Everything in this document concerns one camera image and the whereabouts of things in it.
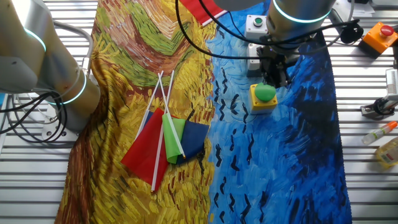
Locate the grey box green button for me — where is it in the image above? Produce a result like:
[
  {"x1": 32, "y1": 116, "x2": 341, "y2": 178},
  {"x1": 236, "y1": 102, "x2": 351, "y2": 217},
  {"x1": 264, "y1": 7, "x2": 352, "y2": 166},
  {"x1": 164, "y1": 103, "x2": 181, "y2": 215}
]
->
[{"x1": 244, "y1": 14, "x2": 269, "y2": 42}]

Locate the plastic bottle yellow liquid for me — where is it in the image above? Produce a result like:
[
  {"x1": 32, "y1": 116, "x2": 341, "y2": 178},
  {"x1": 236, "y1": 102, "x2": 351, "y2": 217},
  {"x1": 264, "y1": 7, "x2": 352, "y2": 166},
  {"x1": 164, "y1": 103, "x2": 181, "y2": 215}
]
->
[{"x1": 374, "y1": 136, "x2": 398, "y2": 169}]

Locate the small silver clamp device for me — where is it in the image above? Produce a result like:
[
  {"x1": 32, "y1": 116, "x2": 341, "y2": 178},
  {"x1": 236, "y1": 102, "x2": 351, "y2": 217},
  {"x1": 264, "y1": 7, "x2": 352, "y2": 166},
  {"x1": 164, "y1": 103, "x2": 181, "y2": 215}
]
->
[{"x1": 360, "y1": 95, "x2": 398, "y2": 121}]

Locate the small dark blue flag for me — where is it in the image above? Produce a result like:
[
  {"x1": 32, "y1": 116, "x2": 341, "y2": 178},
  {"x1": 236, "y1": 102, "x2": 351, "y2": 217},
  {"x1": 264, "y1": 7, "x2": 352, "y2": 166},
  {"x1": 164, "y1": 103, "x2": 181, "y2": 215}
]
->
[{"x1": 135, "y1": 70, "x2": 211, "y2": 166}]

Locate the silver ribbed handheld device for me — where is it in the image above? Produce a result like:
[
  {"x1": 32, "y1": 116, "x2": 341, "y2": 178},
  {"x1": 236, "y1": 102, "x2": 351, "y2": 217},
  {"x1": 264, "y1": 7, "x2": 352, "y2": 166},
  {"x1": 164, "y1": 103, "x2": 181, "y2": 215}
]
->
[{"x1": 385, "y1": 68, "x2": 398, "y2": 101}]

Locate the small red flag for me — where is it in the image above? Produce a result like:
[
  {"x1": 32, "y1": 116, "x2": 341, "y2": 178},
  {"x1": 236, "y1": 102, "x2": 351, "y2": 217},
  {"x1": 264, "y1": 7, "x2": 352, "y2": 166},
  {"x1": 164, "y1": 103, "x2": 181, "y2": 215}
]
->
[{"x1": 120, "y1": 70, "x2": 175, "y2": 194}]

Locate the painted landscape print cloth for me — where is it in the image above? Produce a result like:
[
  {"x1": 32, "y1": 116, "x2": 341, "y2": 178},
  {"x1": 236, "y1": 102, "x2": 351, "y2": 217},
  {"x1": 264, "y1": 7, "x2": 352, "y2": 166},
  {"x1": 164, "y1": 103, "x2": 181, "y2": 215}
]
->
[{"x1": 54, "y1": 0, "x2": 354, "y2": 224}]

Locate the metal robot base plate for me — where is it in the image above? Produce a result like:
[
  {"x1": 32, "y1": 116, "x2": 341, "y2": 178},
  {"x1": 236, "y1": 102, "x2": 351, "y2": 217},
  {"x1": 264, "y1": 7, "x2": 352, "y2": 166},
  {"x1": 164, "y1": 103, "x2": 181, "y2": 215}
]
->
[{"x1": 41, "y1": 104, "x2": 81, "y2": 143}]

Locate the grey corrugated hose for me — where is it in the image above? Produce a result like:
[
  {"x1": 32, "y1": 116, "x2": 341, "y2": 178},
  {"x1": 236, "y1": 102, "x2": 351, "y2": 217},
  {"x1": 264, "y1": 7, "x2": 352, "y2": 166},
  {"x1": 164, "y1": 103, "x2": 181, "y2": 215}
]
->
[{"x1": 52, "y1": 20, "x2": 95, "y2": 76}]

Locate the small green flag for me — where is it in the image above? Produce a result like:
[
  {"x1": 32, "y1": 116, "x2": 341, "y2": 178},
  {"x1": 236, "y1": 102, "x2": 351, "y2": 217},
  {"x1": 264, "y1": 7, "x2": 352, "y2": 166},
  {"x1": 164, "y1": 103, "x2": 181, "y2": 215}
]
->
[{"x1": 157, "y1": 72, "x2": 187, "y2": 165}]

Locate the orange emergency stop box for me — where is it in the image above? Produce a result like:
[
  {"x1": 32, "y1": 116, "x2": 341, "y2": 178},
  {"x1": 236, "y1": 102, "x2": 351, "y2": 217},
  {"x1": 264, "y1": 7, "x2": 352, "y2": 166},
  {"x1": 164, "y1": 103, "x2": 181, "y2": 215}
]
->
[{"x1": 357, "y1": 21, "x2": 398, "y2": 60}]

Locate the large red flag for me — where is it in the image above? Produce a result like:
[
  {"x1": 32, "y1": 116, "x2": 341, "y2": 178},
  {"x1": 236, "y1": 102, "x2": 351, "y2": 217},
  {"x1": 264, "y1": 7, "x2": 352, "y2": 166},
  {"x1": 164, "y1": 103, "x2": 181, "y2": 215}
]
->
[{"x1": 179, "y1": 0, "x2": 229, "y2": 27}]

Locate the small spray bottle orange cap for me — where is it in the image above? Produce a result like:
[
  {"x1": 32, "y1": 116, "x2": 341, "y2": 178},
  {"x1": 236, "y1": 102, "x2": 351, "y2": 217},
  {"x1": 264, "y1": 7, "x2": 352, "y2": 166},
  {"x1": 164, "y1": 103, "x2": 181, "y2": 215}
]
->
[{"x1": 361, "y1": 121, "x2": 398, "y2": 146}]

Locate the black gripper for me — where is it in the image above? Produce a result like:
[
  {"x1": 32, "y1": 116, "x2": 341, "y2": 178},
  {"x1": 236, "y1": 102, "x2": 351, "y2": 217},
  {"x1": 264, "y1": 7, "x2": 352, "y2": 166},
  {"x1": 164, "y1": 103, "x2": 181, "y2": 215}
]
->
[{"x1": 259, "y1": 45, "x2": 297, "y2": 90}]

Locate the black base cable bundle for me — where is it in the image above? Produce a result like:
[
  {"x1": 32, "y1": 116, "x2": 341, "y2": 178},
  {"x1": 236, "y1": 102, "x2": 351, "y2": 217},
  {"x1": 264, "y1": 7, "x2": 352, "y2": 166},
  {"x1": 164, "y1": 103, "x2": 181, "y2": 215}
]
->
[{"x1": 0, "y1": 91, "x2": 68, "y2": 144}]

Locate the grey box red button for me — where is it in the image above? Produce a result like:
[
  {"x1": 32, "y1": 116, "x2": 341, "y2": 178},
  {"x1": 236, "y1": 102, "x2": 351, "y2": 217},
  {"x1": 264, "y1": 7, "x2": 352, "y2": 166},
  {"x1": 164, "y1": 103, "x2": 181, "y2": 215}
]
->
[{"x1": 246, "y1": 43, "x2": 265, "y2": 78}]

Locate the yellow box green mushroom button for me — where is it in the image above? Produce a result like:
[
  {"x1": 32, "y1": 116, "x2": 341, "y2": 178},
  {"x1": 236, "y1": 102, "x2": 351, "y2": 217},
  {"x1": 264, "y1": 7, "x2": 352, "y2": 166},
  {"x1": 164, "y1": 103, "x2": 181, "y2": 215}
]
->
[{"x1": 248, "y1": 82, "x2": 279, "y2": 115}]

